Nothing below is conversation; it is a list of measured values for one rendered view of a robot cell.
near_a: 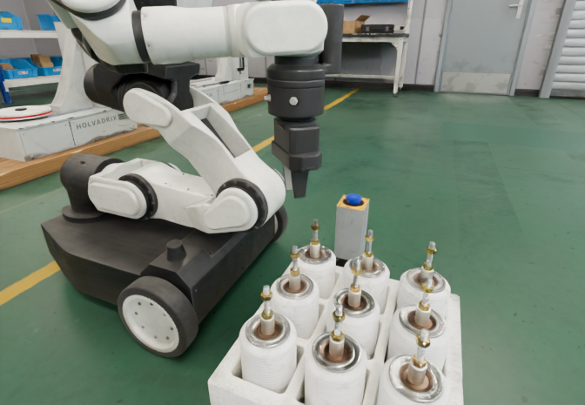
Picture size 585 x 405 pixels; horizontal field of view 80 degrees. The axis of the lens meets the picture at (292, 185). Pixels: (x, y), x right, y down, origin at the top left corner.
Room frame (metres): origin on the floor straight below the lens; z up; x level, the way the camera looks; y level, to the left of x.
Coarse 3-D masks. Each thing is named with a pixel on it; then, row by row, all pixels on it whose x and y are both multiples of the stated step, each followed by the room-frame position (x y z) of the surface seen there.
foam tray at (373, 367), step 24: (336, 288) 0.63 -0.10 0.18; (384, 312) 0.56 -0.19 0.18; (456, 312) 0.56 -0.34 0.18; (312, 336) 0.49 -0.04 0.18; (384, 336) 0.49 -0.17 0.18; (456, 336) 0.49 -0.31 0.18; (240, 360) 0.45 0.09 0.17; (384, 360) 0.46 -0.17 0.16; (456, 360) 0.44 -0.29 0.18; (216, 384) 0.39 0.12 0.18; (240, 384) 0.39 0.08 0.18; (456, 384) 0.39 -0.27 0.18
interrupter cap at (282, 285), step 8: (280, 280) 0.56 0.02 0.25; (288, 280) 0.56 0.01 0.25; (304, 280) 0.56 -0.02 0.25; (312, 280) 0.56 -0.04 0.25; (280, 288) 0.54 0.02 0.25; (288, 288) 0.54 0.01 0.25; (304, 288) 0.54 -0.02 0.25; (312, 288) 0.54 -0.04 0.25; (288, 296) 0.52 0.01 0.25; (296, 296) 0.52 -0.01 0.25; (304, 296) 0.52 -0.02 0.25
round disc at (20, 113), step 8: (0, 112) 1.98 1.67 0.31; (8, 112) 1.98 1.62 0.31; (16, 112) 1.98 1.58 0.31; (24, 112) 1.98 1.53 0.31; (32, 112) 1.99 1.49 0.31; (40, 112) 2.02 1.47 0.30; (48, 112) 2.07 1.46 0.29; (0, 120) 1.92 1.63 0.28; (8, 120) 1.92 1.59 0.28; (16, 120) 1.96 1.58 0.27
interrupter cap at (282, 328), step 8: (256, 320) 0.46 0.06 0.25; (280, 320) 0.46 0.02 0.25; (248, 328) 0.44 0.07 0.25; (256, 328) 0.44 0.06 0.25; (280, 328) 0.44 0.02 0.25; (288, 328) 0.44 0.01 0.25; (248, 336) 0.42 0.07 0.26; (256, 336) 0.42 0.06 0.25; (264, 336) 0.43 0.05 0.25; (272, 336) 0.43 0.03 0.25; (280, 336) 0.42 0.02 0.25; (288, 336) 0.42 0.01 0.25; (256, 344) 0.41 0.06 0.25; (264, 344) 0.41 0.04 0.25; (272, 344) 0.41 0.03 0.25; (280, 344) 0.41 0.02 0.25
